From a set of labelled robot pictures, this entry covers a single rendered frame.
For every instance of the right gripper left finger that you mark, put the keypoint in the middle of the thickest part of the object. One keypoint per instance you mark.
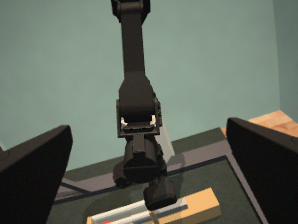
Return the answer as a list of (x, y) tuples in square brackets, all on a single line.
[(31, 174)]

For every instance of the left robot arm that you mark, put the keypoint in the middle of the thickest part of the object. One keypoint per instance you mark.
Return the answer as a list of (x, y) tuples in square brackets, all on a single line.
[(137, 101)]

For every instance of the grey square stick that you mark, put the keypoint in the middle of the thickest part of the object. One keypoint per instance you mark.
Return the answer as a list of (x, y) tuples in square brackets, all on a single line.
[(179, 206)]

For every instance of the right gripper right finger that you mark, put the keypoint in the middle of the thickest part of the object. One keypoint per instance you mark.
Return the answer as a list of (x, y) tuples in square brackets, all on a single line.
[(268, 160)]

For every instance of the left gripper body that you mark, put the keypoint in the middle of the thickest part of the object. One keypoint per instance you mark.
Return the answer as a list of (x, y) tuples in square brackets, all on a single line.
[(160, 192)]

